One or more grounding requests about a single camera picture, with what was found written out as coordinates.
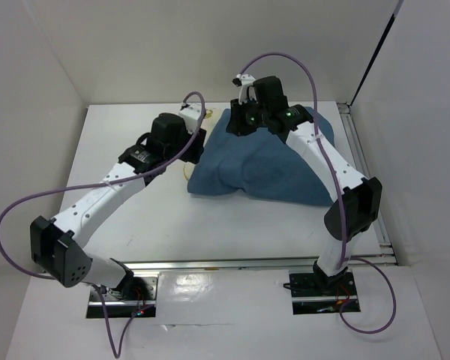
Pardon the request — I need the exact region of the black vertical corner post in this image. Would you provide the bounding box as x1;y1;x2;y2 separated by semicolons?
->
349;0;404;107

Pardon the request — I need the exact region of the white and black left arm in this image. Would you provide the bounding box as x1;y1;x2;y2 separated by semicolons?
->
30;106;206;299

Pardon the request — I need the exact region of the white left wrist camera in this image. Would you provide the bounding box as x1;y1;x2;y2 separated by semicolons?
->
178;103;202;134

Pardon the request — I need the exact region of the aluminium front rail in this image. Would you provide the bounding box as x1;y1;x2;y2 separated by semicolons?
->
43;256;398;274

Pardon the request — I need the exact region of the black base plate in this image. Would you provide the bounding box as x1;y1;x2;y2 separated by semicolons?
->
283;271;361;315
85;271;159;319

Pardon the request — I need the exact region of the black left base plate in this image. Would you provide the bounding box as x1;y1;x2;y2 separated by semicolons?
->
85;271;159;319

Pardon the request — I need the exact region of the cream pillow with yellow band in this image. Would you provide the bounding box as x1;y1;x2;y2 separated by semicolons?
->
182;108;223;182

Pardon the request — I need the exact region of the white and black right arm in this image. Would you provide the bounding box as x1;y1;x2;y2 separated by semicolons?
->
226;74;383;294

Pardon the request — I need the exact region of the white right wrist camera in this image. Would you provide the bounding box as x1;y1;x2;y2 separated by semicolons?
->
232;73;256;105

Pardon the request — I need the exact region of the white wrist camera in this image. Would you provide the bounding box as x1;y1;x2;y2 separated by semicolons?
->
232;73;256;105
178;103;202;134

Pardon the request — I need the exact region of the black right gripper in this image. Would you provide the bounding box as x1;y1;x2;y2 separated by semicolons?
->
225;95;269;137

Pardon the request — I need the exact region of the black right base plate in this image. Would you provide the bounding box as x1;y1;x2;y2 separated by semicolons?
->
283;271;361;315

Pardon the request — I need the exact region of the blue fabric pillowcase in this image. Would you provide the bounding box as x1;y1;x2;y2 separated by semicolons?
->
187;109;333;207

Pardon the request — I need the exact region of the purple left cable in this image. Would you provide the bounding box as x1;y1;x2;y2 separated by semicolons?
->
0;91;206;359

